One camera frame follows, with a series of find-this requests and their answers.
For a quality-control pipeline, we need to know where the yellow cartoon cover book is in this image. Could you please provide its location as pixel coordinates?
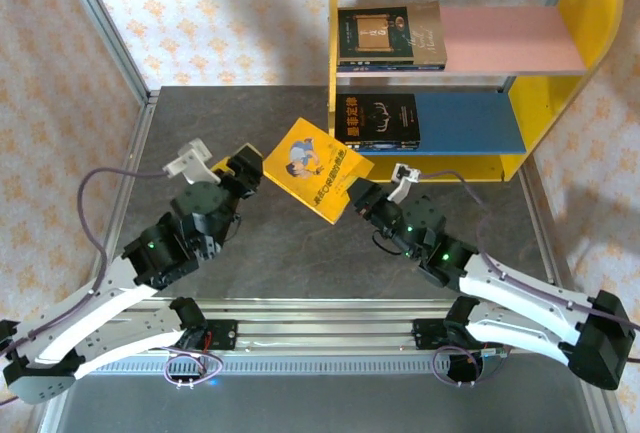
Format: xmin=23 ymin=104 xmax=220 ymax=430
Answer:
xmin=263 ymin=116 xmax=376 ymax=227

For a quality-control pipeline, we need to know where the wolf face cover book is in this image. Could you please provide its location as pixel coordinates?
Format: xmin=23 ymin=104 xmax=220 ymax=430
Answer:
xmin=343 ymin=139 xmax=422 ymax=149

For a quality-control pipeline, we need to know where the black orange title book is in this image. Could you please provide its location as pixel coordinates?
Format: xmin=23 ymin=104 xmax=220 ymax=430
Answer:
xmin=333 ymin=93 xmax=422 ymax=145

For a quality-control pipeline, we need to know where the purple gold calligraphy book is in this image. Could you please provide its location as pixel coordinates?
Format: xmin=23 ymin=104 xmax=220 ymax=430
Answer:
xmin=337 ymin=61 xmax=447 ymax=73

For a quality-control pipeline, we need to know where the beige scroll cover book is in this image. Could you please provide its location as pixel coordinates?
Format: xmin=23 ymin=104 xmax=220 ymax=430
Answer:
xmin=337 ymin=0 xmax=447 ymax=67

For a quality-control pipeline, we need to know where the yellow pink blue bookshelf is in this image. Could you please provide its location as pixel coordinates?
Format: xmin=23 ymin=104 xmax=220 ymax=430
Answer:
xmin=327 ymin=0 xmax=625 ymax=184

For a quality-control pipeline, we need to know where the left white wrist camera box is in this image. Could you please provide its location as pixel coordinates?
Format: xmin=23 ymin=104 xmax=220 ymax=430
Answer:
xmin=162 ymin=137 xmax=221 ymax=187

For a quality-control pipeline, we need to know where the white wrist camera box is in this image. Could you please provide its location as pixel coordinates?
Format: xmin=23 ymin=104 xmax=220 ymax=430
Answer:
xmin=387 ymin=162 xmax=424 ymax=204
xmin=162 ymin=137 xmax=221 ymax=187

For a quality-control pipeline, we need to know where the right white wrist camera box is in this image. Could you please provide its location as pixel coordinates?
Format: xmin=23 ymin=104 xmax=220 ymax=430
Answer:
xmin=387 ymin=162 xmax=424 ymax=204

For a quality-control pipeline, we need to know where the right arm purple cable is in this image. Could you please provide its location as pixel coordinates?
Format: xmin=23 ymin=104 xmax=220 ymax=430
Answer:
xmin=418 ymin=168 xmax=640 ymax=388

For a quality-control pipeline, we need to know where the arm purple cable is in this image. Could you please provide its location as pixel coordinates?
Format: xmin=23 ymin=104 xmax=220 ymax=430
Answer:
xmin=0 ymin=166 xmax=225 ymax=407
xmin=418 ymin=168 xmax=640 ymax=388

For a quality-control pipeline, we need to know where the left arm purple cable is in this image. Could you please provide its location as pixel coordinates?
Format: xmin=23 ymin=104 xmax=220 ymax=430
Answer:
xmin=0 ymin=166 xmax=225 ymax=407

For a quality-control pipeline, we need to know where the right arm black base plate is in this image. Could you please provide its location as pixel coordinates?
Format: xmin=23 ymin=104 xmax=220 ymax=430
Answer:
xmin=412 ymin=317 xmax=509 ymax=354

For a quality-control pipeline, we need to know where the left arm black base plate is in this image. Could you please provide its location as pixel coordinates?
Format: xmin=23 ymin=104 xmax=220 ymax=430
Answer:
xmin=169 ymin=319 xmax=239 ymax=353

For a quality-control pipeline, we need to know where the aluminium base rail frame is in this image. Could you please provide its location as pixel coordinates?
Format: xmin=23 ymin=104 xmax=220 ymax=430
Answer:
xmin=52 ymin=297 xmax=601 ymax=354

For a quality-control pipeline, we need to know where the slotted grey cable duct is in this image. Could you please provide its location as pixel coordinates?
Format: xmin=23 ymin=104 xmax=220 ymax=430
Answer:
xmin=64 ymin=357 xmax=586 ymax=374

